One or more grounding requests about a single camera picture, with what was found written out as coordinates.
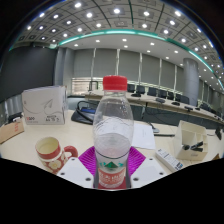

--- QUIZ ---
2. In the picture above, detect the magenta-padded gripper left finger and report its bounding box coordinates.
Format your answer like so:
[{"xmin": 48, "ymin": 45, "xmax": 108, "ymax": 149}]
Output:
[{"xmin": 56, "ymin": 145, "xmax": 98, "ymax": 189}]

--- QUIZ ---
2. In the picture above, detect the white paper sheet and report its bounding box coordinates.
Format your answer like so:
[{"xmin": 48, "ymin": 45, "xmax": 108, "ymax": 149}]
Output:
[{"xmin": 131, "ymin": 122, "xmax": 157, "ymax": 151}]

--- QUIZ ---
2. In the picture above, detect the red flowered ceramic mug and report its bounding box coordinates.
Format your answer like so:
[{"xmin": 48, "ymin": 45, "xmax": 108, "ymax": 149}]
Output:
[{"xmin": 34, "ymin": 136, "xmax": 79, "ymax": 175}]

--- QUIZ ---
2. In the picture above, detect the white cardboard box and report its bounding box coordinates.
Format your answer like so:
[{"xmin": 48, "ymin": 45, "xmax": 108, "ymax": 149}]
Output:
[{"xmin": 21, "ymin": 85, "xmax": 69, "ymax": 126}]

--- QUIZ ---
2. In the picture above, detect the black bag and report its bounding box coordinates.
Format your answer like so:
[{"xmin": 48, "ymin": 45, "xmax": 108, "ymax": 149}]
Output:
[{"xmin": 70, "ymin": 99, "xmax": 101, "ymax": 125}]

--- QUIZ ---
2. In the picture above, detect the white remote control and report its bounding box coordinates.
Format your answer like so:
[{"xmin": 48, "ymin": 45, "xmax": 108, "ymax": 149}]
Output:
[{"xmin": 155, "ymin": 148, "xmax": 185, "ymax": 173}]

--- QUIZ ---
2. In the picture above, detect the black power adapter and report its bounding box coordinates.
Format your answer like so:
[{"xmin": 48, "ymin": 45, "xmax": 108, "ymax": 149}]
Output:
[{"xmin": 6, "ymin": 112, "xmax": 24, "ymax": 124}]

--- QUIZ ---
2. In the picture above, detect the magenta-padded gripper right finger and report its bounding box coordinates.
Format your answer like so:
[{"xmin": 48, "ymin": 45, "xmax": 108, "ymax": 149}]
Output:
[{"xmin": 128, "ymin": 145, "xmax": 168, "ymax": 189}]

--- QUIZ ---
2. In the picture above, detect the brown paper envelope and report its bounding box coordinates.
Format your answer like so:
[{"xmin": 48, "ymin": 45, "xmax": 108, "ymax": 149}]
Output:
[{"xmin": 0, "ymin": 119, "xmax": 26, "ymax": 145}]

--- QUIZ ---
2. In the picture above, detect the small open white box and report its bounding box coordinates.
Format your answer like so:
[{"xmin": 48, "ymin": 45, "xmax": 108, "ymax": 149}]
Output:
[{"xmin": 173, "ymin": 119, "xmax": 209, "ymax": 162}]

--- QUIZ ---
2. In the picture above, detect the group of black office chairs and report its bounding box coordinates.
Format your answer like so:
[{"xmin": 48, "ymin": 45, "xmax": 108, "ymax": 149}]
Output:
[{"xmin": 126, "ymin": 83, "xmax": 224, "ymax": 114}]

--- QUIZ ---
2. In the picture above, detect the clear red-capped water bottle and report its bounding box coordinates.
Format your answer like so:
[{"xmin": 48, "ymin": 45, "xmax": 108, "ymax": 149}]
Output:
[{"xmin": 92, "ymin": 75, "xmax": 135, "ymax": 190}]

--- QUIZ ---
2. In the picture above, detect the group of ceiling lights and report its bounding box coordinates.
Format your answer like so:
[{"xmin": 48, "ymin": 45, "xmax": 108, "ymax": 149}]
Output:
[{"xmin": 9, "ymin": 0, "xmax": 224, "ymax": 88}]

